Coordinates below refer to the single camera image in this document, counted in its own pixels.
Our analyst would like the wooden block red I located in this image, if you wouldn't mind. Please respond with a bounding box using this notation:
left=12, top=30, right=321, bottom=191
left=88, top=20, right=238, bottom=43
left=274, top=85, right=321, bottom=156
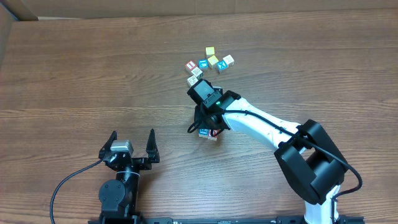
left=185, top=60, right=197, bottom=73

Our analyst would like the wooden block blue L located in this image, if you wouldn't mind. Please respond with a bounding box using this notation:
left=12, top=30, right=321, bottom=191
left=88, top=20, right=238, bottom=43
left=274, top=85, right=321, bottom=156
left=198, top=59, right=209, bottom=71

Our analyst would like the wooden block red Q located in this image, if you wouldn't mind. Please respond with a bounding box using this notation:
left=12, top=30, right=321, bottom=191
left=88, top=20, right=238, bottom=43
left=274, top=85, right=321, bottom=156
left=207, top=129, right=220, bottom=141

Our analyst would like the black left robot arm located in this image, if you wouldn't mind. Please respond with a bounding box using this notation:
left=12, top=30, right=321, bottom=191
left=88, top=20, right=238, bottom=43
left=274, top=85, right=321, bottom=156
left=97, top=129, right=160, bottom=223

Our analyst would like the wooden block plain yellow top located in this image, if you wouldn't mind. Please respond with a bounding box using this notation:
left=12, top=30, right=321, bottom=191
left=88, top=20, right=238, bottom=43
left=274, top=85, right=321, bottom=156
left=207, top=55, right=219, bottom=69

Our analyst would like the wooden block yellow far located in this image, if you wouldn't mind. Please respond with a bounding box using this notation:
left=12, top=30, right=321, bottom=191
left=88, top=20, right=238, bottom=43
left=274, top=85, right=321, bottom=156
left=205, top=47, right=215, bottom=58

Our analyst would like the wooden block plain picture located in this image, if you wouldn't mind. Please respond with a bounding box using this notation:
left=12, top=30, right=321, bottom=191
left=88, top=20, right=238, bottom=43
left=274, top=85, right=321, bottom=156
left=223, top=55, right=234, bottom=67

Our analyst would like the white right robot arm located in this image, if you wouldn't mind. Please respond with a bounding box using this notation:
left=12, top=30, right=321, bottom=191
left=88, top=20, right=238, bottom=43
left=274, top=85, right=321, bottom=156
left=188, top=90, right=347, bottom=223

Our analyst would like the wooden block green side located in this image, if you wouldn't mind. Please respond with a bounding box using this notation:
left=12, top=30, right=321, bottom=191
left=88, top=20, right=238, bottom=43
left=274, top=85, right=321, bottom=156
left=191, top=67, right=203, bottom=80

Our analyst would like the wooden block green Z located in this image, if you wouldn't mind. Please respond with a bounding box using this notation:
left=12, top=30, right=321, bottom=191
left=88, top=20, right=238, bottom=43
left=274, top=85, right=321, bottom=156
left=187, top=75, right=198, bottom=87

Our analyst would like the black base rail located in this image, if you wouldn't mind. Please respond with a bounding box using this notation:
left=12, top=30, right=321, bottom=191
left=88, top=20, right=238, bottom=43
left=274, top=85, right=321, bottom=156
left=88, top=215, right=365, bottom=224

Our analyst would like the wooden block blue X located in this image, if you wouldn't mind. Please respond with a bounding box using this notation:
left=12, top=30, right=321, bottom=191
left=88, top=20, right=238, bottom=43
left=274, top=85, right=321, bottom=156
left=216, top=60, right=229, bottom=73

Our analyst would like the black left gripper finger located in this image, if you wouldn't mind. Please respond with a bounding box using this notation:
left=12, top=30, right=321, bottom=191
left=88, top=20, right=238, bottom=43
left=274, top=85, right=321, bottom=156
left=98, top=131, right=117, bottom=159
left=146, top=129, right=160, bottom=163

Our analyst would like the wooden block number 3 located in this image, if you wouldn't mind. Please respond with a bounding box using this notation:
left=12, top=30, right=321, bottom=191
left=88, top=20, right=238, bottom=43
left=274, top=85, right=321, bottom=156
left=198, top=129, right=209, bottom=138

